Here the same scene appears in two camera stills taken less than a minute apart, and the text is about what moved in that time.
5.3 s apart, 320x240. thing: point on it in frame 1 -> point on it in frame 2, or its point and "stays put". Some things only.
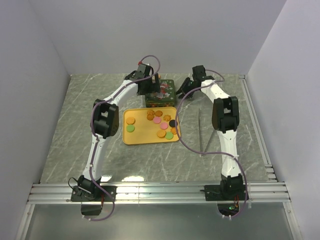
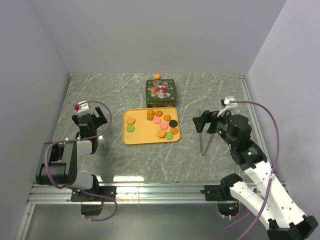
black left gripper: (154, 88) -> (101, 120)
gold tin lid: (167, 93) stays put
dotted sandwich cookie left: (130, 120) stays put
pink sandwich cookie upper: (157, 120) stays put
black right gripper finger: (184, 85) -> (199, 122)
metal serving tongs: (209, 140) stays put
